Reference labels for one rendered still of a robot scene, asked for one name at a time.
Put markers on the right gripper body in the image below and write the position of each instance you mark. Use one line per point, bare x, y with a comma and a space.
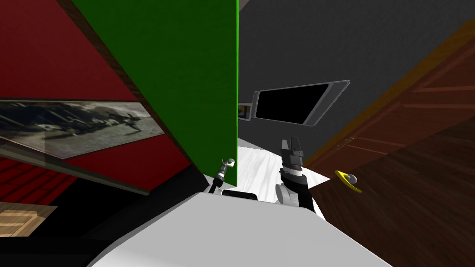
292, 160

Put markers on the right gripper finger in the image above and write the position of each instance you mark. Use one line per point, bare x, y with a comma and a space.
295, 145
285, 145

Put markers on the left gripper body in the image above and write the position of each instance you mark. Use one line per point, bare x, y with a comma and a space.
228, 162

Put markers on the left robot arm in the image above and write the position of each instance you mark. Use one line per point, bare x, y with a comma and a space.
215, 184

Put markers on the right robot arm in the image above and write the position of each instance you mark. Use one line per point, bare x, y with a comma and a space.
297, 187

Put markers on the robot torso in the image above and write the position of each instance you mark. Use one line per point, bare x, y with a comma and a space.
237, 237

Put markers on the green door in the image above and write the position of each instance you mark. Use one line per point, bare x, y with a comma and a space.
178, 74

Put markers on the brown panelled wooden door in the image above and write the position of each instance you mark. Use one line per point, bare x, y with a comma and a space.
408, 122

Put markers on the dark brown wooden door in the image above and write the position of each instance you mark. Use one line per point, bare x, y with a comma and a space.
408, 207

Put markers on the light wooden box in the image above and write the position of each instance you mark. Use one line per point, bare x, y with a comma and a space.
18, 219

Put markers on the black wall television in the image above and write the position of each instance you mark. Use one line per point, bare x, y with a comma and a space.
289, 104

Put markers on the small framed wall picture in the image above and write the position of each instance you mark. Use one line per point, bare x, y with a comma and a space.
245, 112

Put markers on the grey landscape wall picture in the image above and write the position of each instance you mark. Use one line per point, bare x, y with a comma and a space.
74, 126

